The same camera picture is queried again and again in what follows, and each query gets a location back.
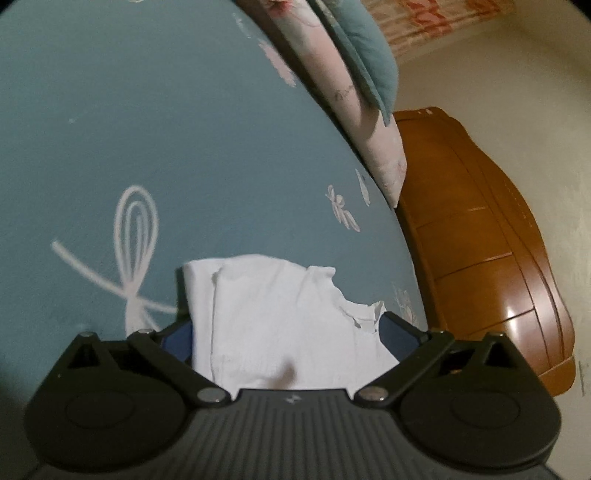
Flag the teal pillow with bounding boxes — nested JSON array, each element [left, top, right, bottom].
[[309, 0, 400, 125]]

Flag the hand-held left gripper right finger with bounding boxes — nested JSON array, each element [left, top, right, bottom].
[[353, 311, 543, 409]]

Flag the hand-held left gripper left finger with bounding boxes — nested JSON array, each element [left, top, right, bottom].
[[46, 318, 234, 409]]

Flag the patterned window curtain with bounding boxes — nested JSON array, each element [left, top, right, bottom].
[[360, 0, 515, 63]]

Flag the pink floral folded quilt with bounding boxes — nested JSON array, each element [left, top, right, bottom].
[[235, 0, 408, 208]]

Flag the wooden headboard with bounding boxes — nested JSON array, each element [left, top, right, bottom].
[[392, 107, 578, 398]]

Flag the white long-sleeved shirt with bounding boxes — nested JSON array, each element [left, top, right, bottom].
[[178, 253, 402, 391]]

